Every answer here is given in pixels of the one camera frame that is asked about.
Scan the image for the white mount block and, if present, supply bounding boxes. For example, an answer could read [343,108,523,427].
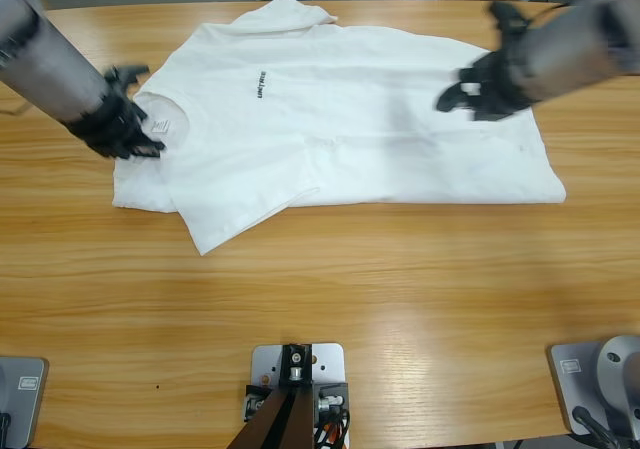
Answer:
[243,342,351,449]

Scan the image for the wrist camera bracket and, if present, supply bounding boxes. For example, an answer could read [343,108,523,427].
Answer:
[103,63,151,95]
[485,1,534,45]

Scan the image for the white Unitree T-shirt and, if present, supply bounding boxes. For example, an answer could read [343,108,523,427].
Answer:
[110,0,569,257]

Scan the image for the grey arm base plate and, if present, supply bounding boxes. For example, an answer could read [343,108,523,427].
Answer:
[0,356,50,449]
[546,335,640,443]

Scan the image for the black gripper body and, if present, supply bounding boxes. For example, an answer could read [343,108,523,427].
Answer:
[64,91,154,161]
[459,43,539,121]

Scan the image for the orange and black cables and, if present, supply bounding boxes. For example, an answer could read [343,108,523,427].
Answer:
[313,408,354,449]

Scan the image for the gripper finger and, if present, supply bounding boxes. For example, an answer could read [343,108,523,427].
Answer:
[129,140,168,159]
[435,80,482,114]

